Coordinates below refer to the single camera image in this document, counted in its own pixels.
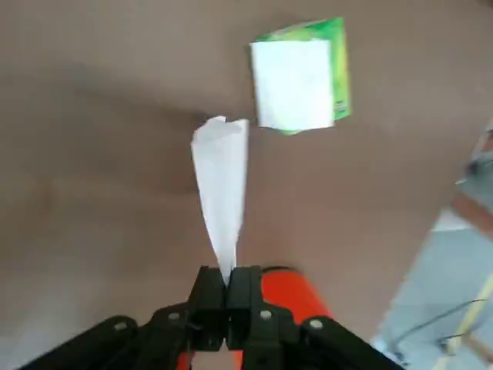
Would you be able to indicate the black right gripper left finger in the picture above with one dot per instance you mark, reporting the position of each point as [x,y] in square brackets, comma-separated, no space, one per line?
[169,331]

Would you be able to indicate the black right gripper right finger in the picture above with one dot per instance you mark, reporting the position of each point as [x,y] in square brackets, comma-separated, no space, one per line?
[269,335]

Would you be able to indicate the white paper tissue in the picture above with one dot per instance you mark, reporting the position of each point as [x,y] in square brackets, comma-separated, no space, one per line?
[292,85]
[221,185]

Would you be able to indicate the orange round bin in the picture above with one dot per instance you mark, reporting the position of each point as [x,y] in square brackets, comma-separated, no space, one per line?
[292,297]

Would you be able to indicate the green tissue pack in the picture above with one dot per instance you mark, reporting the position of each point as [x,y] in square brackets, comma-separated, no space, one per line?
[341,77]

